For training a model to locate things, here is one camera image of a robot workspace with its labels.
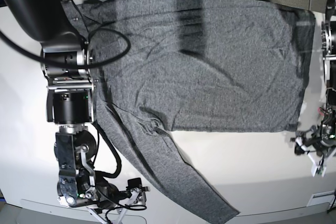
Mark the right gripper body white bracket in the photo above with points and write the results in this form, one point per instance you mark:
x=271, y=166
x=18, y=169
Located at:
x=113, y=204

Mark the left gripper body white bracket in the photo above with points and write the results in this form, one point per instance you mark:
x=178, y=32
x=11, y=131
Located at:
x=317, y=143

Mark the grey long-sleeve T-shirt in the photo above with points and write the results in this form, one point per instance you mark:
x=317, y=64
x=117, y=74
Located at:
x=193, y=65

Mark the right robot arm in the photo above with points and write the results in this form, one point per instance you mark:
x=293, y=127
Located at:
x=67, y=66

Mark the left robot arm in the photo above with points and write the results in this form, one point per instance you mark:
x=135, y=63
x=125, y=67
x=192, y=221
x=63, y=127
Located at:
x=328, y=57

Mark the white label plate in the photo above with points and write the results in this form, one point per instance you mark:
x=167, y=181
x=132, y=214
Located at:
x=321, y=198

